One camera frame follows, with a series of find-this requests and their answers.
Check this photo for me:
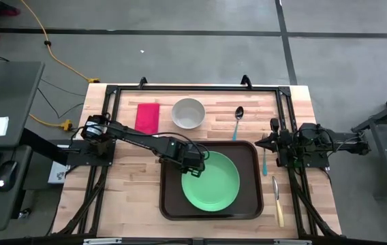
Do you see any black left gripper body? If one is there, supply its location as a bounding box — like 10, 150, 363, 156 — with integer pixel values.
178, 142, 211, 171

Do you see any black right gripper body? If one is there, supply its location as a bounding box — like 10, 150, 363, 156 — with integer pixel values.
279, 129, 296, 161

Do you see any green plate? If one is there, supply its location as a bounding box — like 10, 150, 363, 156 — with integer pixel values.
181, 150, 241, 212

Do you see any fork with teal handle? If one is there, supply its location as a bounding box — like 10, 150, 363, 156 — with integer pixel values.
260, 133, 269, 177

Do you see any spoon with teal handle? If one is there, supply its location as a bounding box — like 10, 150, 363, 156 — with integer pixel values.
231, 105, 245, 142

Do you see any white bowl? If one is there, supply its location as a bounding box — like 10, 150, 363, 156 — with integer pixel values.
171, 97, 206, 130

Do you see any red cloth napkin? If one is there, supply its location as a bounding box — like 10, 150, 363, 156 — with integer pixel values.
134, 103, 161, 135

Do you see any knife with yellow handle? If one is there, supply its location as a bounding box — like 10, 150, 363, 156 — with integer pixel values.
273, 176, 285, 228

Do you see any brown plastic tray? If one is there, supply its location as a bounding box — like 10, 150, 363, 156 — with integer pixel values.
158, 140, 265, 221

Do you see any black metal cart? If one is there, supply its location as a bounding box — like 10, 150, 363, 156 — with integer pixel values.
351, 86, 387, 200

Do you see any silver aluminium bar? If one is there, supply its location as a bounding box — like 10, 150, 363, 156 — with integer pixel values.
83, 238, 123, 245
274, 239, 313, 245

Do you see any white printed box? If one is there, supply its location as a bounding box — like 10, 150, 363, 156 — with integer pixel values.
48, 161, 70, 184

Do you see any metal desk foot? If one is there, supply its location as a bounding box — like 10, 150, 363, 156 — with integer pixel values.
18, 208, 33, 221

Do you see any black computer mouse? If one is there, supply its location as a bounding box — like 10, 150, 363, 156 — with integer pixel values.
0, 160, 19, 193

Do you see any grey desk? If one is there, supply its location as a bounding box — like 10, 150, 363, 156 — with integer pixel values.
0, 61, 46, 232

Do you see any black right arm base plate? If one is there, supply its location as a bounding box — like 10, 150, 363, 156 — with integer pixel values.
280, 141, 330, 168

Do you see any black aluminium rig frame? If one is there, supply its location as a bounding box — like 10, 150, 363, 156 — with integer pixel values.
52, 74, 343, 239

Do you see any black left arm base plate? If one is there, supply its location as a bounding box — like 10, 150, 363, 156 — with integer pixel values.
65, 139, 116, 167

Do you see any long yellow extension cord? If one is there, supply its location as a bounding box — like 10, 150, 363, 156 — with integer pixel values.
19, 0, 101, 84

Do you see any yellow cord with socket block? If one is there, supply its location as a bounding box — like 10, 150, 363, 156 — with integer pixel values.
29, 114, 74, 132

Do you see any thin black floor cable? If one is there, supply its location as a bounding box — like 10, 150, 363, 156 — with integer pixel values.
40, 78, 86, 97

